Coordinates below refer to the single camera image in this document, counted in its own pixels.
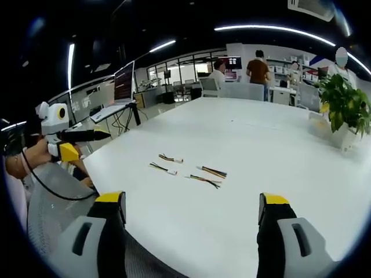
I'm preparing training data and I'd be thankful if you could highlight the person's left hand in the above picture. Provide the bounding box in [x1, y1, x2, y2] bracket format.
[24, 138, 60, 169]

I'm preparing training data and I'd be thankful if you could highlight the wall screen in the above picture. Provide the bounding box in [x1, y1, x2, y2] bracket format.
[217, 56, 243, 71]

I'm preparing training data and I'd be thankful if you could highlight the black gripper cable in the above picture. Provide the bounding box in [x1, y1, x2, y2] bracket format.
[20, 144, 99, 201]

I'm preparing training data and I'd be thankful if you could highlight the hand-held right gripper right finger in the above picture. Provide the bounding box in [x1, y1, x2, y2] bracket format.
[256, 192, 334, 278]

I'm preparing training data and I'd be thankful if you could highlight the white office chair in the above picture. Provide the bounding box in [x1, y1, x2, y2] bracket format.
[199, 77, 220, 98]

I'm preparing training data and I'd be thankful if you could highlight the white plant pot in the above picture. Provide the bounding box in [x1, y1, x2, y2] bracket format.
[337, 123, 361, 153]

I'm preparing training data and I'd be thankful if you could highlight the small white and yellow box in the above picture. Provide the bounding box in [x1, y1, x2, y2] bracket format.
[308, 111, 332, 130]

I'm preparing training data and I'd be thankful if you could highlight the open silver laptop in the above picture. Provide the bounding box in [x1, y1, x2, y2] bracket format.
[89, 60, 137, 123]

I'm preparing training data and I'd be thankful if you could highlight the JST connector with coloured wires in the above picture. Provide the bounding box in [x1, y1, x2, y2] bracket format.
[184, 174, 224, 189]
[148, 162, 179, 175]
[158, 153, 184, 164]
[196, 165, 228, 179]

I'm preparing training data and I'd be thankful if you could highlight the ceiling air vent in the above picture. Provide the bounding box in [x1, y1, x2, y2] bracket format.
[287, 0, 343, 21]

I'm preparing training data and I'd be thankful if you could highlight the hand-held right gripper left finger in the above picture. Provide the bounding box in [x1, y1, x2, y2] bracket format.
[53, 191, 128, 278]

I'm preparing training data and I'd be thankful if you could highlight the green potted plant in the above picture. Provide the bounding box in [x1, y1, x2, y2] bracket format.
[314, 73, 371, 142]

